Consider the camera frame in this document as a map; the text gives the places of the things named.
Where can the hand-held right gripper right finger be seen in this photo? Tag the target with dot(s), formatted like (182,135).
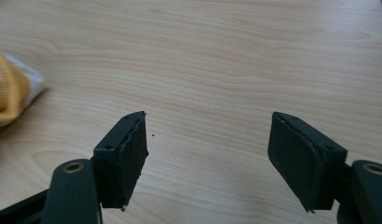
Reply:
(304,161)

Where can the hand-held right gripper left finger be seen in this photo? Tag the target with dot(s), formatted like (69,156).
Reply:
(120,168)

